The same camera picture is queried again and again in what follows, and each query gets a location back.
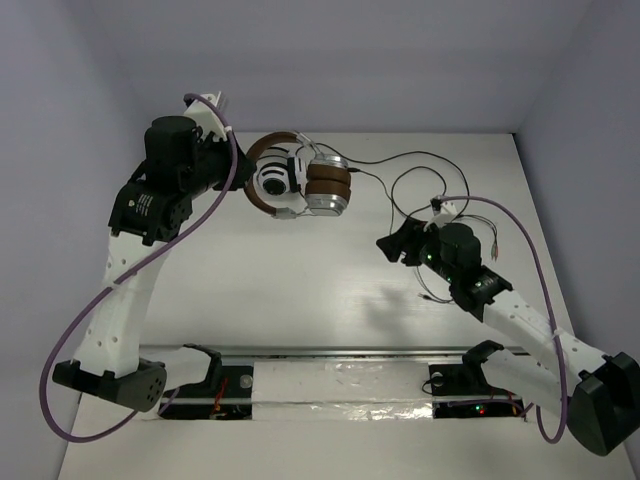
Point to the brown silver headphones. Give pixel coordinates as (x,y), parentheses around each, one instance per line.
(327,190)

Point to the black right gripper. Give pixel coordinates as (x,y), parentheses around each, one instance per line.
(408,237)

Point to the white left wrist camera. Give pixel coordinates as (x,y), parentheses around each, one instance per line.
(207,107)

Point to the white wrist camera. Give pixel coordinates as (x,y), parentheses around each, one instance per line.
(207,107)
(444,212)

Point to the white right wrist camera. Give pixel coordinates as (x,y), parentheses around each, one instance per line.
(444,212)

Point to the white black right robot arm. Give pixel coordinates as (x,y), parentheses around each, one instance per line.
(595,394)

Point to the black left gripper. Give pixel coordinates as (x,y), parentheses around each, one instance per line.
(239,167)

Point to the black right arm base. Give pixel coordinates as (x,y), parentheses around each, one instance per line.
(461,391)

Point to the aluminium front rail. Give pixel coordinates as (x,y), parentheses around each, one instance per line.
(281,352)

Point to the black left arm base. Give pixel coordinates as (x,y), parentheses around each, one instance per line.
(206,387)

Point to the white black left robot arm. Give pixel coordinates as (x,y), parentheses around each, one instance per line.
(185,156)

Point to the white black headphones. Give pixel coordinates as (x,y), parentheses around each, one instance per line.
(277,175)

